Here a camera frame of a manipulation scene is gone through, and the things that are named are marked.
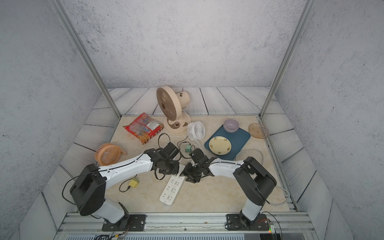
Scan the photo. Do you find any white power strip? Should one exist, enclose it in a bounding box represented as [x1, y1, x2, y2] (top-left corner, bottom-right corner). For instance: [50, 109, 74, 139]
[160, 165, 186, 206]

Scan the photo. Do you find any small orange fan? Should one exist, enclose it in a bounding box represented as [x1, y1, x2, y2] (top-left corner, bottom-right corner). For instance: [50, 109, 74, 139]
[94, 143, 127, 166]

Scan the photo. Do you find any red snack bag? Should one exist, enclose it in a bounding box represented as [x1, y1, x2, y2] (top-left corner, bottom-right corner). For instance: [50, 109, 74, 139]
[124, 113, 164, 145]

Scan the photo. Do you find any right aluminium frame post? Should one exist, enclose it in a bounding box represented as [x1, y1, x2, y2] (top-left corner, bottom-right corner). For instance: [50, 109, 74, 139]
[259, 0, 316, 119]

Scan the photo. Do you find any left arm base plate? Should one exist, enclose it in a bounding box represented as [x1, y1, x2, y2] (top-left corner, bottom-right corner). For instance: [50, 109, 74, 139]
[102, 214, 147, 232]

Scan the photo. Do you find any small white fan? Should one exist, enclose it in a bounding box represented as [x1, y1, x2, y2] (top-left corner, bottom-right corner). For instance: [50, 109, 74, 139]
[187, 121, 206, 146]

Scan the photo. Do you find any lilac ceramic bowl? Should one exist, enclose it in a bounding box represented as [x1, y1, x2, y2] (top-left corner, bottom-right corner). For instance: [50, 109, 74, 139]
[223, 119, 240, 133]

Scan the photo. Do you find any aluminium frame post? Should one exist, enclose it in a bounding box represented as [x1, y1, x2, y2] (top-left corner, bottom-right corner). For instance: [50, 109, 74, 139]
[259, 0, 316, 119]
[49, 0, 122, 119]

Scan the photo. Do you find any black cable to green plug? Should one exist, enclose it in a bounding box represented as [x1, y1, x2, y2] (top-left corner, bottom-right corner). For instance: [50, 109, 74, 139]
[176, 135, 193, 160]

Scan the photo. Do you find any aluminium front rail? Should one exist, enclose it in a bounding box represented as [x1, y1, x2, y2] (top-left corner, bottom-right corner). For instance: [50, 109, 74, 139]
[55, 212, 318, 240]

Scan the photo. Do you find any black cable to yellow plug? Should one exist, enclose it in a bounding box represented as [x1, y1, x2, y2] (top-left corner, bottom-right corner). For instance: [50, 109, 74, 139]
[118, 175, 137, 193]

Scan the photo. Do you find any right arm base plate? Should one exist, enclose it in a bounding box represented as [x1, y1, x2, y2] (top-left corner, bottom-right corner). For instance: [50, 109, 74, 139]
[225, 214, 271, 232]

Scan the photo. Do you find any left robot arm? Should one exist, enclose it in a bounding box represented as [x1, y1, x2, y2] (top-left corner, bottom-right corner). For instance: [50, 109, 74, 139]
[70, 143, 180, 224]

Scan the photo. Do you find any amber glass dish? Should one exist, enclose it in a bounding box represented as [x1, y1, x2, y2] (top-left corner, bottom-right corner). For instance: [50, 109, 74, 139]
[249, 123, 270, 139]

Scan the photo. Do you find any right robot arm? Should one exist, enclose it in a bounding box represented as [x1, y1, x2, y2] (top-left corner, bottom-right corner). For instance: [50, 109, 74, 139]
[181, 149, 277, 226]

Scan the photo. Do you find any beige desk fan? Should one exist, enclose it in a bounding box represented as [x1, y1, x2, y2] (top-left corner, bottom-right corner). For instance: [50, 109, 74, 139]
[157, 86, 191, 132]

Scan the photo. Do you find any cream plate with characters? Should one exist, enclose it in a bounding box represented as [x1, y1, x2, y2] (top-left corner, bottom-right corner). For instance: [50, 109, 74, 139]
[209, 136, 232, 156]

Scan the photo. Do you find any left aluminium frame post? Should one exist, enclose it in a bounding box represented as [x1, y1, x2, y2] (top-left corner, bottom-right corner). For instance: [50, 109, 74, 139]
[49, 0, 122, 119]

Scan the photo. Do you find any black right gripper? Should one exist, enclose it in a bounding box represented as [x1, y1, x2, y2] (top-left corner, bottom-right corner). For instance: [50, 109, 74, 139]
[179, 162, 203, 184]

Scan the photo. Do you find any yellow plug adapter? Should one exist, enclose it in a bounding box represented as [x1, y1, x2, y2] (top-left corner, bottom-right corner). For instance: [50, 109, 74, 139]
[129, 178, 140, 188]

